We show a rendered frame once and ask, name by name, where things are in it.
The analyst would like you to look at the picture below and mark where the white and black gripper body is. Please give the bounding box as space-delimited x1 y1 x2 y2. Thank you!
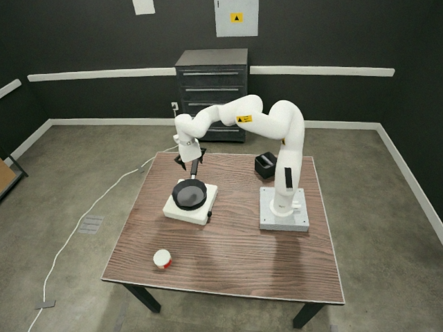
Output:
179 139 201 163

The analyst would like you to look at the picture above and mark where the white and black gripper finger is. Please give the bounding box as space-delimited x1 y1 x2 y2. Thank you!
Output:
199 147 206 164
174 154 186 170

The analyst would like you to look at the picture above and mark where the black rectangular box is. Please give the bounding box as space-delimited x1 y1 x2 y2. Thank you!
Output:
255 151 278 179

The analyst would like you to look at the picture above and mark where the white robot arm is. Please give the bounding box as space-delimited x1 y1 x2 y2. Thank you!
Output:
174 95 305 217

